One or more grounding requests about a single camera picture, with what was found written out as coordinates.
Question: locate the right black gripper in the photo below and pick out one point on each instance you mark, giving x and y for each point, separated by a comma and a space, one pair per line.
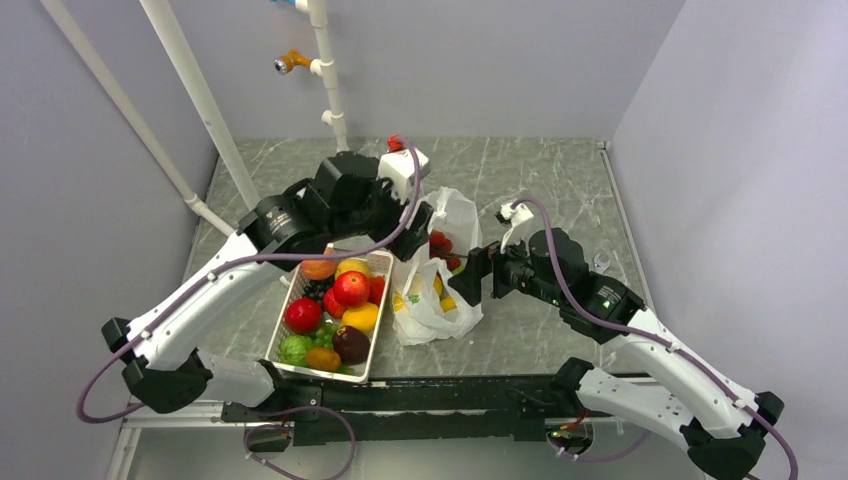
480, 262

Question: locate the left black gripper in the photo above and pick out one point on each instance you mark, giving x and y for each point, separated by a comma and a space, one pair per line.
405, 241

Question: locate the red lychee bunch fake fruit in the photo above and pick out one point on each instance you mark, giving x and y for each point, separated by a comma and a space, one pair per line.
441, 247

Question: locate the white plastic bag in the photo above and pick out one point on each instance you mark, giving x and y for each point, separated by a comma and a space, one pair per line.
425, 307

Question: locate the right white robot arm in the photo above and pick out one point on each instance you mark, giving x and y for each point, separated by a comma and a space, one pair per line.
720, 425

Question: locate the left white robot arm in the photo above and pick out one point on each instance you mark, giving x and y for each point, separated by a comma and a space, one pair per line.
163, 365

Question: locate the yellow fake fruit in bag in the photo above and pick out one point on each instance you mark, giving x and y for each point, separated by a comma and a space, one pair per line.
447, 302

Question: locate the yellow lemon fake fruit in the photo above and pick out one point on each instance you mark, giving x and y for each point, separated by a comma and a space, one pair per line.
353, 265

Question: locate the orange peach fake fruit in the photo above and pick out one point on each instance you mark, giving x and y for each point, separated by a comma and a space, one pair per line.
318, 270

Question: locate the red strawberry fake fruit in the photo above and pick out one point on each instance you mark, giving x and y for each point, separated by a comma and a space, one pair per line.
377, 286

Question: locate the red apple fake fruit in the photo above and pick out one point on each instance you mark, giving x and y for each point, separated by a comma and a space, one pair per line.
352, 289

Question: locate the dark blueberries fake fruit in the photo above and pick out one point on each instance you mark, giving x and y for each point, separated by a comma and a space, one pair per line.
317, 289

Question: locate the yellow mango fake fruit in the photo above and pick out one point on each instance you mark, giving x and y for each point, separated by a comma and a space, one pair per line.
364, 317

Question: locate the red tomato fake fruit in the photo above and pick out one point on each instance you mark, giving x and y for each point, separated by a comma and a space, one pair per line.
303, 316

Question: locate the green grapes fake fruit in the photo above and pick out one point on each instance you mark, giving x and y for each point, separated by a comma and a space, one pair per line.
323, 336

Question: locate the dark purple fake fruit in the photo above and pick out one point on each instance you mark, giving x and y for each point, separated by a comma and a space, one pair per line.
352, 345

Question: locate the green round fake fruit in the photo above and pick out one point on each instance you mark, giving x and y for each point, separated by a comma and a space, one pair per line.
293, 350

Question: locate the brown kiwi fake fruit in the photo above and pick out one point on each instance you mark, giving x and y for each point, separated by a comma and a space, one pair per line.
323, 359

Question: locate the silver wrench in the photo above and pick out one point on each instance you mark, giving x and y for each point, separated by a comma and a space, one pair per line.
602, 262

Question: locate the orange silver valve knob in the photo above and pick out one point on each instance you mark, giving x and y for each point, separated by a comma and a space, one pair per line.
291, 60

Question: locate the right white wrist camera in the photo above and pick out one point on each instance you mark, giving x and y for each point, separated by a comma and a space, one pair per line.
518, 219

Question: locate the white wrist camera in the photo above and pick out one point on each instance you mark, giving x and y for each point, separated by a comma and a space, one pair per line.
518, 219
397, 165

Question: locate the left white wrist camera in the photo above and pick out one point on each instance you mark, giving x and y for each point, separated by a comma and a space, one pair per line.
397, 165

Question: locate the white PVC pipe frame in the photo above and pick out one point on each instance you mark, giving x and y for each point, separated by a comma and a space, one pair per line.
170, 34

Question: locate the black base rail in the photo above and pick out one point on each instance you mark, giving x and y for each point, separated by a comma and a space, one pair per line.
522, 407

